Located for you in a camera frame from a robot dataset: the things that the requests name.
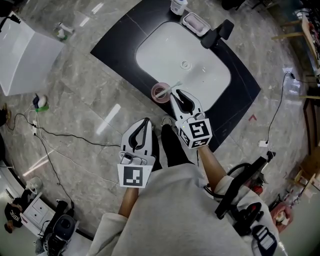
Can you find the person's black trousers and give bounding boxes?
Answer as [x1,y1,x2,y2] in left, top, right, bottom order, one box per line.
[149,124,196,173]

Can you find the pink bag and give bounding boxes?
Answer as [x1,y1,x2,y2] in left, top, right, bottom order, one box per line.
[270,201,294,226]

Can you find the white box cabinet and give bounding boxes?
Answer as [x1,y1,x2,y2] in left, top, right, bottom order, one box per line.
[0,11,66,97]

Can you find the white spray bottle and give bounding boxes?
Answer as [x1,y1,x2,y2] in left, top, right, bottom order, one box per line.
[53,22,76,42]

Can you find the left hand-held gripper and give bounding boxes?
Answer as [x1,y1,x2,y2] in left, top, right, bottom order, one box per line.
[117,117,157,188]

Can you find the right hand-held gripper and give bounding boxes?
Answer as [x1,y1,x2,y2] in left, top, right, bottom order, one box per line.
[169,89,214,150]

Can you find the cloth bundle with green item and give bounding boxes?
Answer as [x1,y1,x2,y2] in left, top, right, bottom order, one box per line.
[32,93,50,114]

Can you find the person's white shoe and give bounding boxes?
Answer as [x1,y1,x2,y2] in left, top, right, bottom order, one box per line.
[160,114,177,129]

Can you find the white drawer cabinet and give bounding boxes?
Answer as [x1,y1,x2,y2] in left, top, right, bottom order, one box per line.
[21,191,56,231]

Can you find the person's grey sweatshirt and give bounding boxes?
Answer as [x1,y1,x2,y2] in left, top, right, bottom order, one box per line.
[86,161,280,256]

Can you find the thin black cable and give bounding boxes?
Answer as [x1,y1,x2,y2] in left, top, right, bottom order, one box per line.
[34,133,75,210]

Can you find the black wheeled machine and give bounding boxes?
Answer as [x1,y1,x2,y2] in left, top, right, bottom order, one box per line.
[39,199,78,256]

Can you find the black frame equipment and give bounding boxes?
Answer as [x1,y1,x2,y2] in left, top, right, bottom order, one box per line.
[214,150,277,237]

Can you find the light wooden frame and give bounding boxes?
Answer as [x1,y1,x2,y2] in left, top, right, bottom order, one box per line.
[286,168,319,200]

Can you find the long black floor cable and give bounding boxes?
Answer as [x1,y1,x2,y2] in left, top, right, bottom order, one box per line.
[6,113,122,149]

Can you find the pink soap bar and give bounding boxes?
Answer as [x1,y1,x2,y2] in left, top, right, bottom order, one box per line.
[186,14,205,31]

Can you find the person's right forearm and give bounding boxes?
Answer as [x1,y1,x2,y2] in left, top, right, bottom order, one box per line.
[198,145,229,192]

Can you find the black pouch with white stripes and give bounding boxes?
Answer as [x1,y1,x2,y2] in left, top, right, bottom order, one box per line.
[250,224,278,256]

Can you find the person's left forearm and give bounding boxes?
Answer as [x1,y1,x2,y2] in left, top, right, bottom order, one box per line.
[117,186,140,217]

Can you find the white toothbrush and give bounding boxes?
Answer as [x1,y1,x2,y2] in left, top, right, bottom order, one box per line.
[154,80,184,99]

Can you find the black cable with white adapter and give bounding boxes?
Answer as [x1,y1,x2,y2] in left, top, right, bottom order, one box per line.
[258,70,301,149]

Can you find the black faucet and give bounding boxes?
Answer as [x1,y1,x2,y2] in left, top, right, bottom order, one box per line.
[200,19,235,50]

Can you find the white soap dish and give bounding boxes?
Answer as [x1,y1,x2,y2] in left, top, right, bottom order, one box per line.
[181,12,211,36]

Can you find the wooden shelf rack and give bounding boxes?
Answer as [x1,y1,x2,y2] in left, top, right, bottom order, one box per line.
[271,9,320,101]

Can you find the white sink basin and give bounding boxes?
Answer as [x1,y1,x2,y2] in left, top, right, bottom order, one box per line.
[135,21,232,114]

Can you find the pink cup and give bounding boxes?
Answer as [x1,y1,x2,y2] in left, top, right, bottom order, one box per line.
[151,81,172,104]

